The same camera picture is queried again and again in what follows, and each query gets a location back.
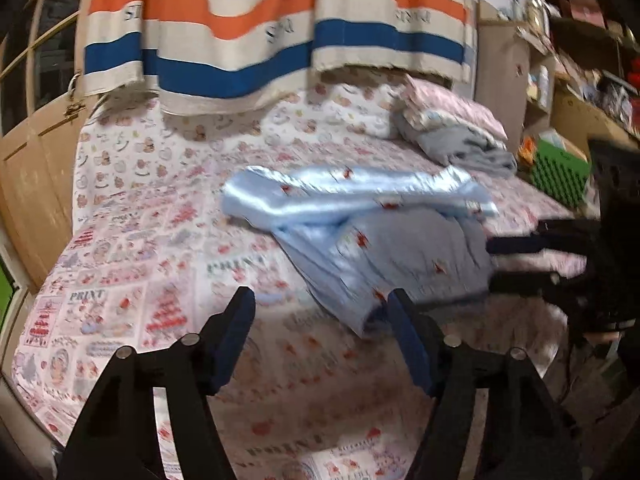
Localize green storage box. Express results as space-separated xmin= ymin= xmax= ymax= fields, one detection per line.
xmin=0 ymin=252 xmax=16 ymax=291

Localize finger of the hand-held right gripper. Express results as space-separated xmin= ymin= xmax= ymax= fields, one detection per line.
xmin=486 ymin=220 xmax=593 ymax=257
xmin=487 ymin=270 xmax=596 ymax=307

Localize clear glass jar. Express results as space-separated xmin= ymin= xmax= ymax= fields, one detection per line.
xmin=522 ymin=0 xmax=551 ymax=36

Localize green studded crate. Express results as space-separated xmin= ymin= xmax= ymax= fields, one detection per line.
xmin=527 ymin=137 xmax=591 ymax=208

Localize wooden shelf with goods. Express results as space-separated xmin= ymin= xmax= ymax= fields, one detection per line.
xmin=515 ymin=0 xmax=640 ymax=151

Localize striped hanging towel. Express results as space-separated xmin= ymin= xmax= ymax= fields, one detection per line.
xmin=75 ymin=0 xmax=478 ymax=117

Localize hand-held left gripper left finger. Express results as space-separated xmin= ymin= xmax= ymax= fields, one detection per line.
xmin=57 ymin=286 xmax=257 ymax=480

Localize pink folded cloth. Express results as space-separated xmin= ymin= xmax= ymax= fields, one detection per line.
xmin=400 ymin=75 xmax=508 ymax=141

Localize light blue cat-print pants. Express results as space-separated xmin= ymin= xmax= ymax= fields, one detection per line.
xmin=220 ymin=164 xmax=501 ymax=338

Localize pink printed bed sheet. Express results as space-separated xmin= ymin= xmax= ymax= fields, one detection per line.
xmin=10 ymin=110 xmax=591 ymax=480

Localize person's right hand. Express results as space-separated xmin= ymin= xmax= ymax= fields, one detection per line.
xmin=582 ymin=330 xmax=622 ymax=346

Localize wooden door with glass panes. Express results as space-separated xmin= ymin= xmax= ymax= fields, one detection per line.
xmin=0 ymin=0 xmax=101 ymax=291

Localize white fish-print cloth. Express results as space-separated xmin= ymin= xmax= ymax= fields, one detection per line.
xmin=402 ymin=107 xmax=451 ymax=128

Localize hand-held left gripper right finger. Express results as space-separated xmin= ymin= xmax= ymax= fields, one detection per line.
xmin=386 ymin=287 xmax=583 ymax=480

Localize white bear-print cloth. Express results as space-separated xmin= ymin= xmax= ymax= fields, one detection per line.
xmin=72 ymin=80 xmax=416 ymax=221

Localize wooden cabinet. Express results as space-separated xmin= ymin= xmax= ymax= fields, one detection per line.
xmin=472 ymin=0 xmax=556 ymax=131

